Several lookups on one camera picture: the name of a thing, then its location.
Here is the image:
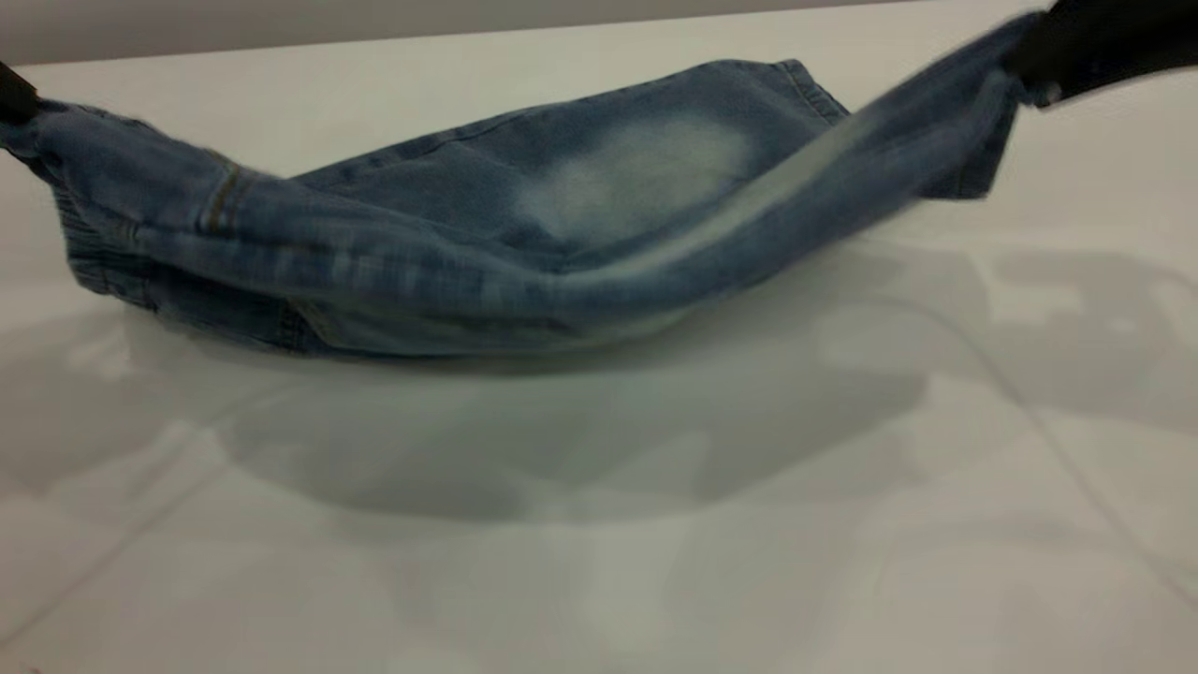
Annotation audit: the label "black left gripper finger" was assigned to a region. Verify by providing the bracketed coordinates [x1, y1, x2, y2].
[0, 61, 40, 127]

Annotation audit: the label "blue denim pants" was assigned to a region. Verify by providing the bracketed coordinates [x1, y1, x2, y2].
[0, 14, 1045, 359]

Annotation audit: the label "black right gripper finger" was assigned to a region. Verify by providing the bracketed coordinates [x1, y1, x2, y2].
[1009, 0, 1198, 108]

